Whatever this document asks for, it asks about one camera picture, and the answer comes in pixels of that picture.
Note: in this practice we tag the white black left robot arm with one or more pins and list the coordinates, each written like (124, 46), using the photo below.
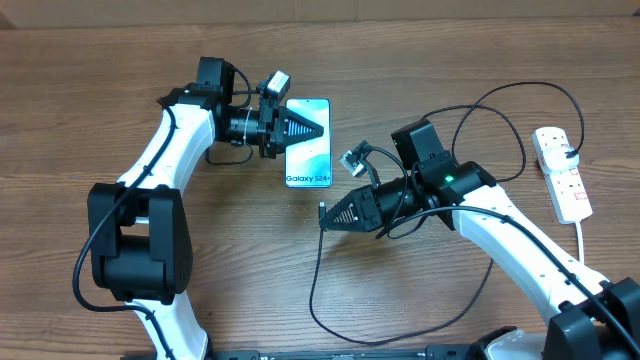
(139, 247)

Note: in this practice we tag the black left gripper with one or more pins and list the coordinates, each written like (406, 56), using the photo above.
(285, 117)

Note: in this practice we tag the white power strip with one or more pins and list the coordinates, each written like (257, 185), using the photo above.
(566, 189)

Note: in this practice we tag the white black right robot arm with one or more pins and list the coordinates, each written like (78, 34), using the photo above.
(587, 316)

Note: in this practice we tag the white charger plug adapter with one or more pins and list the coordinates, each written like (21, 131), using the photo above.
(556, 159)

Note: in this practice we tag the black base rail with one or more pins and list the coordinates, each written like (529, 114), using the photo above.
(431, 352)

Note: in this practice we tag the blue Samsung Galaxy smartphone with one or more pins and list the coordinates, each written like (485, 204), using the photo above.
(308, 164)

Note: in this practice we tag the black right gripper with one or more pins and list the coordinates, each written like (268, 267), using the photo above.
(367, 208)

